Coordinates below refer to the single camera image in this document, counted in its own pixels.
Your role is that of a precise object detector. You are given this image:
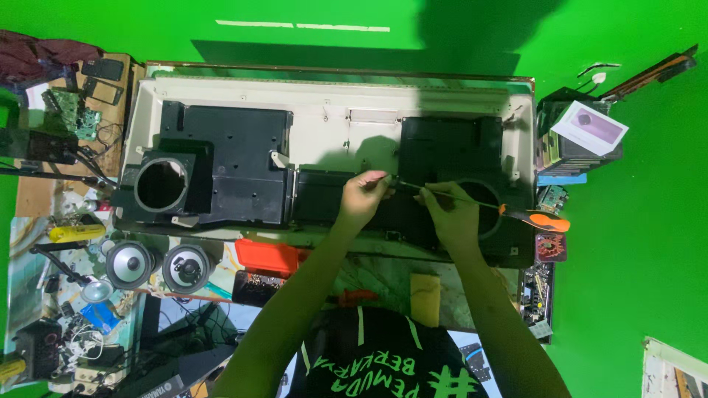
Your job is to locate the person's left hand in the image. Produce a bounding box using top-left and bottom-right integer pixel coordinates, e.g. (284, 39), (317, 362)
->
(337, 170), (396, 233)

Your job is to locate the person's right hand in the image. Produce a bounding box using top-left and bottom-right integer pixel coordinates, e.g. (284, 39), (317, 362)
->
(416, 182), (482, 255)

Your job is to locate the orange handled screwdriver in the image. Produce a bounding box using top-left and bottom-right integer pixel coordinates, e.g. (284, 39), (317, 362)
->
(395, 180), (571, 233)

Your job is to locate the black rectangular plastic cover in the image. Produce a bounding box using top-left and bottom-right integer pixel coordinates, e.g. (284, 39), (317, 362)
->
(291, 168), (360, 224)

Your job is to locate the cream keyboard casing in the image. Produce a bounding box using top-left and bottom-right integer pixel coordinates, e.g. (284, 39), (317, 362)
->
(113, 75), (538, 262)

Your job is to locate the yellow sponge block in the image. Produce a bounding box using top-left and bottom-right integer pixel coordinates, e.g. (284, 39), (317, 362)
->
(410, 273), (442, 328)

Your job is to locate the small green circuit board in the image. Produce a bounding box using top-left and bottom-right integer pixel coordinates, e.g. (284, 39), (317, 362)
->
(538, 185), (570, 214)

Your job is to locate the red gear part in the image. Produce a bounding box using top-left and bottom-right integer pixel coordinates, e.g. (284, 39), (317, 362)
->
(535, 233), (568, 263)

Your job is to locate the blue flat box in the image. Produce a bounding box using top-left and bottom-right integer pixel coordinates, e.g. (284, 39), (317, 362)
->
(537, 173), (587, 187)

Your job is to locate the orange plastic case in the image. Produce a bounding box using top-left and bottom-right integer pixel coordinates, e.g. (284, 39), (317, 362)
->
(235, 238), (310, 277)

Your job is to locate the stack of electronic devices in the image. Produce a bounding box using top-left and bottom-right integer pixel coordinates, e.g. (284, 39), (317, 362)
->
(535, 87), (624, 177)

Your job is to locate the long black circuit board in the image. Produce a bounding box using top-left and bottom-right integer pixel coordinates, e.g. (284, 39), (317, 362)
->
(519, 262), (555, 345)

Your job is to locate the black tray of screws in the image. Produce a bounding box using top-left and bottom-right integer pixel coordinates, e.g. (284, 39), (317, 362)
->
(232, 270), (289, 308)

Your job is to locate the white box with purple print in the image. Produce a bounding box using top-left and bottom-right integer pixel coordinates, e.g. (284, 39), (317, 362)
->
(551, 100), (629, 157)

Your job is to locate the black shirt with green print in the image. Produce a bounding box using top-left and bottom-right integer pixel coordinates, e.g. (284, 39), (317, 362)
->
(287, 306), (490, 398)

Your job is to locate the grey cone loudspeaker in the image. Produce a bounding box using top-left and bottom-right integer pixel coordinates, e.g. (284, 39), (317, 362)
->
(162, 244), (215, 295)
(105, 241), (157, 290)

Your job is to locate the brown wooden strip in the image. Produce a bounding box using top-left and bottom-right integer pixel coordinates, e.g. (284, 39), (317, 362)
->
(600, 44), (699, 103)

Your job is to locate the brown wooden board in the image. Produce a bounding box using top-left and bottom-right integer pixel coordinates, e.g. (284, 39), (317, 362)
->
(15, 52), (146, 217)

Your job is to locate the yellow flashlight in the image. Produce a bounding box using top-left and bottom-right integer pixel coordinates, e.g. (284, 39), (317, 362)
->
(49, 224), (107, 243)

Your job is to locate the blue card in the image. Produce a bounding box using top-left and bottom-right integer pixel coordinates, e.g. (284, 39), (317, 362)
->
(81, 302), (121, 332)

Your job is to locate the black metal rod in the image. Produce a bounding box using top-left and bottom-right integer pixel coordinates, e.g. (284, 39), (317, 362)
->
(0, 166), (114, 190)

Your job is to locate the cream power strip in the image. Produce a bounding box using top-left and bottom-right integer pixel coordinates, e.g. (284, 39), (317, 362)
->
(49, 365), (129, 395)

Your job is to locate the maroon cloth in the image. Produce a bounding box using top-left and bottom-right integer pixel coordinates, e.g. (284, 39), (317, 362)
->
(0, 30), (103, 85)

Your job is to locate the black electronic device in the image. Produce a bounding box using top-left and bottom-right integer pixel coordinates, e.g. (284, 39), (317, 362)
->
(14, 319), (63, 381)

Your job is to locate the black speaker enclosure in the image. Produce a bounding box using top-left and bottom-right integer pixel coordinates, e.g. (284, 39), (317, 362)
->
(112, 101), (295, 225)
(387, 116), (536, 269)

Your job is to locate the red handled tool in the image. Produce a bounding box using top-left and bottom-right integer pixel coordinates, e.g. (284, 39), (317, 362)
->
(336, 289), (380, 308)

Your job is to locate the white wall socket with cable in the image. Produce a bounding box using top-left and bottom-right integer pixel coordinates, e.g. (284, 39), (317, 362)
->
(575, 62), (621, 92)

